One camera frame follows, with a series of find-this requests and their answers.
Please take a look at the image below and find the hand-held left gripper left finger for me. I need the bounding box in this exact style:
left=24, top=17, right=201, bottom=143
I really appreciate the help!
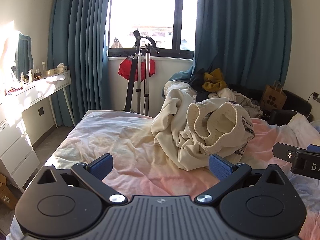
left=37, top=153, right=128, bottom=204

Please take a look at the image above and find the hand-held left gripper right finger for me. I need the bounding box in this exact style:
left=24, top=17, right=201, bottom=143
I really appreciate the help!
left=194, top=154, right=290, bottom=204

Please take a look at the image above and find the cream sweatshirt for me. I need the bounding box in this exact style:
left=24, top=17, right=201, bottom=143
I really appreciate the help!
left=151, top=88, right=256, bottom=172

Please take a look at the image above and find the pastel tie-dye pillow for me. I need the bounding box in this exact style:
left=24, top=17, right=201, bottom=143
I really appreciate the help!
left=287, top=113, right=320, bottom=132

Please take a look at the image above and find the black sofa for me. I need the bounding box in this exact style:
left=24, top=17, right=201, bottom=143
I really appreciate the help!
left=229, top=83, right=313, bottom=126

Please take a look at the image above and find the brown paper bag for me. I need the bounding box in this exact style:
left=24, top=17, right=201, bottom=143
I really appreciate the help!
left=259, top=81, right=288, bottom=111

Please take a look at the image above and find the grey white crumpled garment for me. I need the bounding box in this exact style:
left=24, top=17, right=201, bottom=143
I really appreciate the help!
left=234, top=93, right=263, bottom=118

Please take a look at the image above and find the white garment purple label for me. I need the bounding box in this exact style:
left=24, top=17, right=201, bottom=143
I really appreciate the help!
left=217, top=87, right=242, bottom=102

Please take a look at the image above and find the dark garment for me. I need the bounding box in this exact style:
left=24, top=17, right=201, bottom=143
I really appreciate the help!
left=191, top=67, right=208, bottom=102

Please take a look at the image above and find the mustard yellow garment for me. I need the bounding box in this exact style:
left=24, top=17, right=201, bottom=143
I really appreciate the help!
left=202, top=68, right=227, bottom=93

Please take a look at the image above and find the white dressing table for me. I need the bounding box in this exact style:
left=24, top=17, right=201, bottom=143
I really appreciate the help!
left=0, top=70, right=76, bottom=196

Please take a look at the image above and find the white crumpled duvet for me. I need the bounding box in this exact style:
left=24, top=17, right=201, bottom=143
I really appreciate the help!
left=163, top=79, right=198, bottom=98

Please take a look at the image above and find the garment steamer stand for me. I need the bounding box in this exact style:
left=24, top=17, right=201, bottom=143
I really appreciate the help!
left=124, top=29, right=161, bottom=117

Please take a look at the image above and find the cardboard box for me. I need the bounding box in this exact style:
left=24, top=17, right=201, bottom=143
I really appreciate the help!
left=0, top=172, right=18, bottom=211

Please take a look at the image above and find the red garment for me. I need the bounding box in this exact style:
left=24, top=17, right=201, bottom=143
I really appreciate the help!
left=118, top=56, right=157, bottom=79

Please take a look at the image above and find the tissue box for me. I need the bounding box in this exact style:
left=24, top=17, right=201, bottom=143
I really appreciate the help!
left=53, top=62, right=68, bottom=74

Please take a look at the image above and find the teal curtain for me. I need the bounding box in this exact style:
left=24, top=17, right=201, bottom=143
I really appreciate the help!
left=172, top=0, right=293, bottom=98
left=47, top=0, right=115, bottom=128

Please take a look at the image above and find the wavy framed mirror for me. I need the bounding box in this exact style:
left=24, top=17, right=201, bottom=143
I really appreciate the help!
left=15, top=32, right=34, bottom=68

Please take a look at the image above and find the black framed window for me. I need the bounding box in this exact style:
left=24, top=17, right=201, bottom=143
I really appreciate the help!
left=106, top=0, right=198, bottom=57

